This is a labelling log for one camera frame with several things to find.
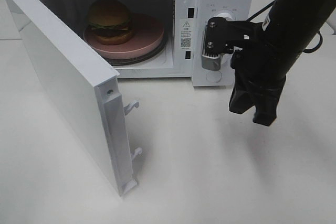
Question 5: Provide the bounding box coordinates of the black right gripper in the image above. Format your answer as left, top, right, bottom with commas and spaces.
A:
229, 21, 297, 126

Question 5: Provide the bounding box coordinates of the white microwave knob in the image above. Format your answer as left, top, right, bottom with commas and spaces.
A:
215, 10, 235, 21
220, 46, 243, 71

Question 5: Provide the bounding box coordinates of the pink round plate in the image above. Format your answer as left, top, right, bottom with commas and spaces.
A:
83, 13, 164, 60

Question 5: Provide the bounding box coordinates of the toy burger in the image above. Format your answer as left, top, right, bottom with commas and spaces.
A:
88, 0, 134, 45

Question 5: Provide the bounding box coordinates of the white microwave door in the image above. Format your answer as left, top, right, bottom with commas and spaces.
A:
6, 0, 142, 196

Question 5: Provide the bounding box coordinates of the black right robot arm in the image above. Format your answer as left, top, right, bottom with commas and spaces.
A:
229, 0, 335, 126

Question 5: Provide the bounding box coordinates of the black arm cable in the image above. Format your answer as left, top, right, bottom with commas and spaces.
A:
245, 0, 324, 54

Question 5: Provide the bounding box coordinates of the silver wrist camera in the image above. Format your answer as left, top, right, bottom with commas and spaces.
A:
201, 17, 261, 71

